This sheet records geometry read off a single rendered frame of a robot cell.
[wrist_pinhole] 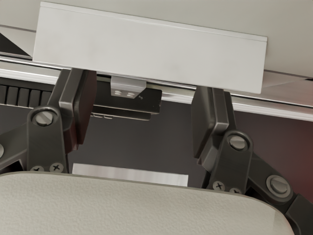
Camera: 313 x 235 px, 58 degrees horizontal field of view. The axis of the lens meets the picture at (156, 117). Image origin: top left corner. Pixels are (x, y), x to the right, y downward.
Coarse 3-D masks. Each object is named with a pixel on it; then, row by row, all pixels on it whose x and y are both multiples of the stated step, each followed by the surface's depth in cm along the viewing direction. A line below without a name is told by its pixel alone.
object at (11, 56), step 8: (0, 40) 21; (8, 40) 22; (0, 48) 21; (8, 48) 22; (16, 48) 22; (0, 56) 23; (8, 56) 24; (16, 56) 22; (24, 56) 22; (48, 64) 24; (96, 72) 25; (104, 72) 25; (152, 80) 26; (160, 80) 26
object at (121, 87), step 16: (112, 80) 28; (128, 80) 28; (96, 96) 42; (112, 96) 43; (128, 96) 40; (144, 96) 43; (160, 96) 44; (96, 112) 43; (112, 112) 44; (128, 112) 44; (144, 112) 44
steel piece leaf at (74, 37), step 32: (64, 32) 10; (96, 32) 10; (128, 32) 10; (160, 32) 10; (192, 32) 11; (224, 32) 11; (64, 64) 10; (96, 64) 10; (128, 64) 10; (160, 64) 10; (192, 64) 11; (224, 64) 11; (256, 64) 11
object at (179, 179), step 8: (80, 168) 24; (88, 168) 24; (96, 168) 24; (104, 168) 24; (112, 168) 24; (120, 168) 24; (128, 168) 24; (96, 176) 24; (104, 176) 24; (112, 176) 24; (120, 176) 24; (128, 176) 24; (136, 176) 24; (144, 176) 25; (152, 176) 25; (160, 176) 25; (168, 176) 25; (176, 176) 25; (184, 176) 25; (168, 184) 25; (176, 184) 25; (184, 184) 25
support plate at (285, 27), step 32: (0, 0) 11; (32, 0) 10; (64, 0) 10; (96, 0) 9; (128, 0) 9; (160, 0) 9; (192, 0) 9; (224, 0) 8; (256, 0) 8; (288, 0) 8; (0, 32) 15; (32, 32) 14; (256, 32) 10; (288, 32) 10; (288, 64) 14
